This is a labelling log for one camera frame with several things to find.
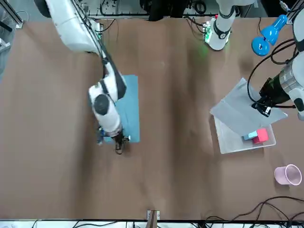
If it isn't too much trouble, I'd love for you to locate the clear plastic tray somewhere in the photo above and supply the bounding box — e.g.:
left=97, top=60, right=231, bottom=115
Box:
left=213, top=114, right=277, bottom=155

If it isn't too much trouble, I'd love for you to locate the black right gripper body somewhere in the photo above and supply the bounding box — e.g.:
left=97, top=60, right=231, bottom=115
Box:
left=110, top=132, right=126, bottom=145

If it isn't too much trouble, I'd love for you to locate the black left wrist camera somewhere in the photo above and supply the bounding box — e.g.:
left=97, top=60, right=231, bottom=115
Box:
left=251, top=101, right=272, bottom=118

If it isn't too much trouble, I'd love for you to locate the grey mount bracket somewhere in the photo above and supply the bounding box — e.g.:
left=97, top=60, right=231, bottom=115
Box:
left=146, top=209, right=161, bottom=228

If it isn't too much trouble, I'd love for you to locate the pink plastic cup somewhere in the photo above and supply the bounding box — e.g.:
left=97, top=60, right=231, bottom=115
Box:
left=274, top=163, right=302, bottom=186

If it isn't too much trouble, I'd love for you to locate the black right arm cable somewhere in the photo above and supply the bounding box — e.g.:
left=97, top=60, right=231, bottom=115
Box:
left=71, top=0, right=114, bottom=80

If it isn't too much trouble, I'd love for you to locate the person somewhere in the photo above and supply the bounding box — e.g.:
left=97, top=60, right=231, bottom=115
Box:
left=140, top=0, right=188, bottom=21

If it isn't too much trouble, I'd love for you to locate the red block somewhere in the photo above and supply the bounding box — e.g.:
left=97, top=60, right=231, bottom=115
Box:
left=252, top=128, right=269, bottom=144

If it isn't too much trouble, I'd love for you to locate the long black table cable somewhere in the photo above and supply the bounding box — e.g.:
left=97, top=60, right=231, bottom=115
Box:
left=205, top=196, right=304, bottom=223

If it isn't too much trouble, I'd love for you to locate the black coiled cable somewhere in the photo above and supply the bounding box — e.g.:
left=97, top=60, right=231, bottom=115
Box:
left=194, top=0, right=208, bottom=13

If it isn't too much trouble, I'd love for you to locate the light blue block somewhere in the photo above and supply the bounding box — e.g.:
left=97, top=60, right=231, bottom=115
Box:
left=242, top=130, right=259, bottom=141

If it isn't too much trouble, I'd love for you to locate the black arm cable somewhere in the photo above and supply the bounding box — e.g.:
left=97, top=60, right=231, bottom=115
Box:
left=247, top=39, right=299, bottom=109
left=71, top=0, right=114, bottom=80

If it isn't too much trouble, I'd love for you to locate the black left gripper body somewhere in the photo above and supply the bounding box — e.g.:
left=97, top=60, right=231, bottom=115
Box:
left=258, top=72, right=287, bottom=107

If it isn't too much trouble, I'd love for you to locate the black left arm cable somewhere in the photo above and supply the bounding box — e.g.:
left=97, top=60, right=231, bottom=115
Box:
left=247, top=39, right=299, bottom=109

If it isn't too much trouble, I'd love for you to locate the green lit circuit board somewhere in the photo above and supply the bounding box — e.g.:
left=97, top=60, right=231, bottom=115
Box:
left=94, top=20, right=105, bottom=41
left=203, top=20, right=214, bottom=44

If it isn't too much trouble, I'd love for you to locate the blue desk lamp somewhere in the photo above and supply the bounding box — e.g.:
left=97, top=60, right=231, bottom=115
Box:
left=251, top=14, right=288, bottom=57

